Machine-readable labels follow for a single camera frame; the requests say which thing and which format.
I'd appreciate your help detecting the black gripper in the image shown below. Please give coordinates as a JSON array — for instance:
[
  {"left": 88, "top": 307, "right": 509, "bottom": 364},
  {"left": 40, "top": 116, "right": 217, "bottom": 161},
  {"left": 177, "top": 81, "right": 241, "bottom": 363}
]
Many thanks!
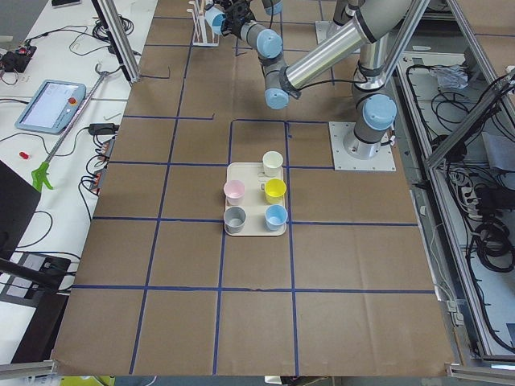
[{"left": 221, "top": 0, "right": 255, "bottom": 37}]

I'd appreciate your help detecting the white plastic cup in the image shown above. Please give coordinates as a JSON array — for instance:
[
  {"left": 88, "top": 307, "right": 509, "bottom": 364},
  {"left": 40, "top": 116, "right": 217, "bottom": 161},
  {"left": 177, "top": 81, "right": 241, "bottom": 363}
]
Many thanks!
[{"left": 262, "top": 150, "right": 283, "bottom": 177}]

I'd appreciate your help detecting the pink plastic cup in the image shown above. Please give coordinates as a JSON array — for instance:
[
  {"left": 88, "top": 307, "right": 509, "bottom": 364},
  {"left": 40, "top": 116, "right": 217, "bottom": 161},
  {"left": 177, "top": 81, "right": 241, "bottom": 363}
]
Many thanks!
[{"left": 223, "top": 179, "right": 245, "bottom": 206}]

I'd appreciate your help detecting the yellow plastic cup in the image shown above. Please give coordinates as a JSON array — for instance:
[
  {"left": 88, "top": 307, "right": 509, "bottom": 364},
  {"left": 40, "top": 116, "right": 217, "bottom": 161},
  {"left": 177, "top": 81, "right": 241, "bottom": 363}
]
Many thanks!
[{"left": 264, "top": 179, "right": 286, "bottom": 204}]

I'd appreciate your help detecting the grey plastic cup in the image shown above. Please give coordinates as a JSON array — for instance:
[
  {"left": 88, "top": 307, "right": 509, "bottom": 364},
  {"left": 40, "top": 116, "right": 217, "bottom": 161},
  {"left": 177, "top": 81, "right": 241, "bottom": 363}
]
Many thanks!
[{"left": 224, "top": 206, "right": 246, "bottom": 235}]

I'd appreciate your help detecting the light blue plastic cup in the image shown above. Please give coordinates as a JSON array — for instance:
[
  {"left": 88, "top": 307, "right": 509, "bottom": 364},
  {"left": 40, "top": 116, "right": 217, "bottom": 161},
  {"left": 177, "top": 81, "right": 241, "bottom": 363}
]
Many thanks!
[{"left": 265, "top": 204, "right": 288, "bottom": 232}]

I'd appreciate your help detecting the black power adapter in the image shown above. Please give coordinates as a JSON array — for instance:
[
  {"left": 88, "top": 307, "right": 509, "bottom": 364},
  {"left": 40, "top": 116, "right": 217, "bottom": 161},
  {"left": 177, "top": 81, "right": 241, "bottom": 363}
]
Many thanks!
[{"left": 88, "top": 123, "right": 119, "bottom": 136}]

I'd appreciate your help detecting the cream plastic tray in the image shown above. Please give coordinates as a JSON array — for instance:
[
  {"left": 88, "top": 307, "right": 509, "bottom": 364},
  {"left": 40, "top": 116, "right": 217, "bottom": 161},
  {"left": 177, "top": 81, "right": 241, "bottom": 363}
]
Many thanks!
[{"left": 225, "top": 162, "right": 287, "bottom": 236}]

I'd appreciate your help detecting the blue teach pendant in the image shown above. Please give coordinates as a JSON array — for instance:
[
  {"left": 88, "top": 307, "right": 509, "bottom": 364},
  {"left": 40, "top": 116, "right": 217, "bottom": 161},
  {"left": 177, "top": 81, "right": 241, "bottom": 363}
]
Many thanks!
[{"left": 14, "top": 80, "right": 86, "bottom": 134}]

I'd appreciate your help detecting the reacher grabber tool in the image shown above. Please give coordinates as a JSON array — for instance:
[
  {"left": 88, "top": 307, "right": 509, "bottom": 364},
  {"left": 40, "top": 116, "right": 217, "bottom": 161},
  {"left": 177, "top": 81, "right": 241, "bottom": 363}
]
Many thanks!
[{"left": 31, "top": 63, "right": 112, "bottom": 193}]

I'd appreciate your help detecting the brown paper table cover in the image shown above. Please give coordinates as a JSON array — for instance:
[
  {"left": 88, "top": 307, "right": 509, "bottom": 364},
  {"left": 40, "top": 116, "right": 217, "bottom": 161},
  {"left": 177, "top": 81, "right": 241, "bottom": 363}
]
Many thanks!
[{"left": 52, "top": 1, "right": 455, "bottom": 377}]

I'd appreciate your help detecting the white wire cup rack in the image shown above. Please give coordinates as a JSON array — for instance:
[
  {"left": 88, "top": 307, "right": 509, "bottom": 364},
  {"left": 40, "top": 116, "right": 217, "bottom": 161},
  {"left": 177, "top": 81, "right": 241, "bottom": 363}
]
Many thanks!
[{"left": 187, "top": 0, "right": 219, "bottom": 47}]

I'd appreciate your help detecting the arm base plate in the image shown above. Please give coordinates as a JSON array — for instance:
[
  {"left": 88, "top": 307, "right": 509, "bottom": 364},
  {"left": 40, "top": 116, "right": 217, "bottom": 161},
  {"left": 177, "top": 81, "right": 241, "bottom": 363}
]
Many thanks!
[
  {"left": 328, "top": 121, "right": 396, "bottom": 172},
  {"left": 315, "top": 21, "right": 338, "bottom": 44}
]

